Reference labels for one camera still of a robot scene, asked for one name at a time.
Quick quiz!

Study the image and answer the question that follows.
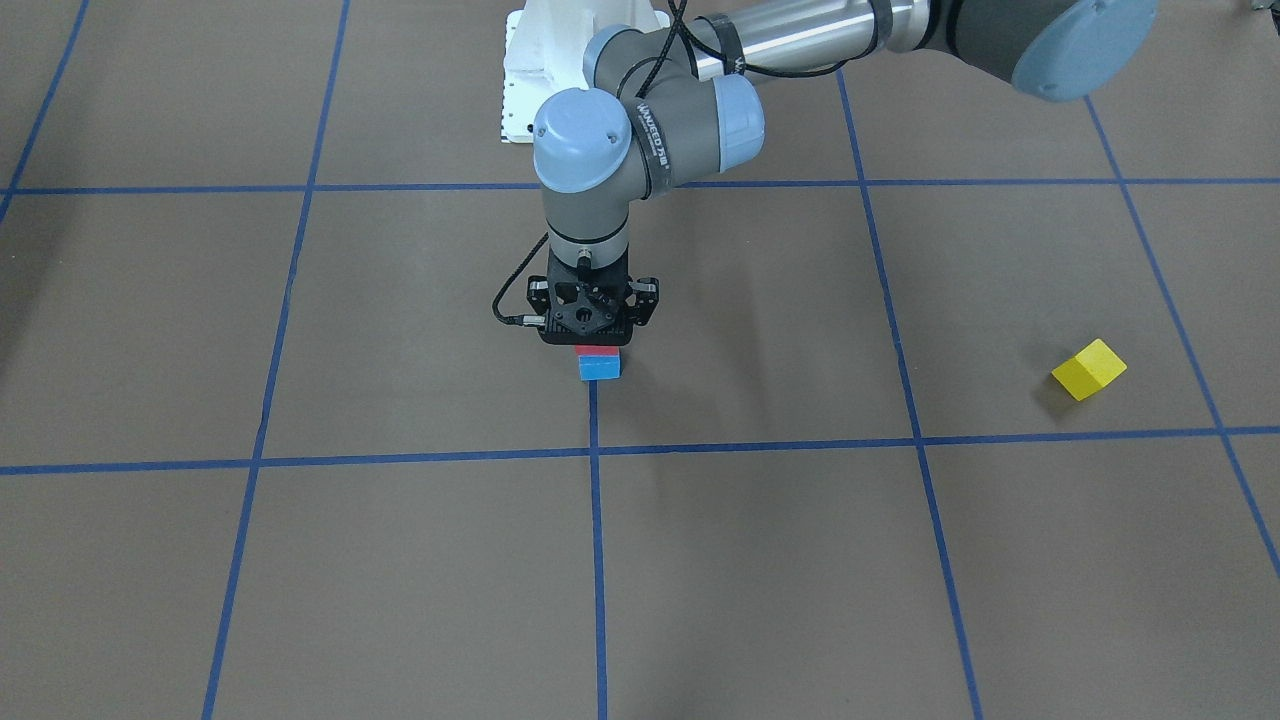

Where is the yellow cube block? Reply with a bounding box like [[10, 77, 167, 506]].
[[1050, 338, 1128, 402]]

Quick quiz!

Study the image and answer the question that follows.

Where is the blue cube block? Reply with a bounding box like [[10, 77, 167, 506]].
[[577, 355, 622, 382]]

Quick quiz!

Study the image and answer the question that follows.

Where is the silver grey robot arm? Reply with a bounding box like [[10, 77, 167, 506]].
[[498, 1, 1158, 347]]

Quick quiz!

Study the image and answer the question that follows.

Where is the white pedestal column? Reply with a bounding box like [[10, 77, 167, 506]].
[[500, 1, 669, 143]]

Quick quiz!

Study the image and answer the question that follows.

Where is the red cube block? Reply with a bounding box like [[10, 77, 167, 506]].
[[573, 345, 621, 357]]

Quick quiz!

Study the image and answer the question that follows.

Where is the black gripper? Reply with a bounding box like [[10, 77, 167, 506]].
[[526, 254, 660, 347]]

